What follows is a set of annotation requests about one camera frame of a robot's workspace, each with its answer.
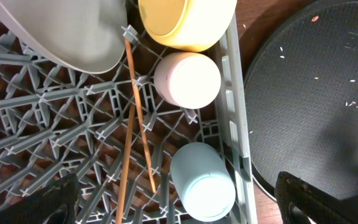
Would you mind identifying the grey dishwasher rack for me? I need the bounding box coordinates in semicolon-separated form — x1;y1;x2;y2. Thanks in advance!
0;1;257;223

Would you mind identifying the grey plate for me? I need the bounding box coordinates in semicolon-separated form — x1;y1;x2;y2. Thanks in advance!
0;0;127;74

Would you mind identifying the pink cup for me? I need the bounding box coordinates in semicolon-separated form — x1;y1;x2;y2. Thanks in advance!
154;52;221;109

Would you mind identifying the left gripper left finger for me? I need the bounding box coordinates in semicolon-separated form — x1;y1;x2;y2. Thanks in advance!
0;174;80;224

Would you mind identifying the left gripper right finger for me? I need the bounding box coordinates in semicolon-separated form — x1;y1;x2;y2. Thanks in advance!
275;172;358;224

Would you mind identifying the yellow bowl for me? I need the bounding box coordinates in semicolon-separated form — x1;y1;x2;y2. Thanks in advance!
138;0;237;52

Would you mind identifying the wooden chopstick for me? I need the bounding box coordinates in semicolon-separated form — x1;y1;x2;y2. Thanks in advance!
124;39;157;193
115;105;135;224

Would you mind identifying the light blue cup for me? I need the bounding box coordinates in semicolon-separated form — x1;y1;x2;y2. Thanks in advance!
170;142;236;222

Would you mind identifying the round black tray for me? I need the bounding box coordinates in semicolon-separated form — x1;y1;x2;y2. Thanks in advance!
244;1;358;199

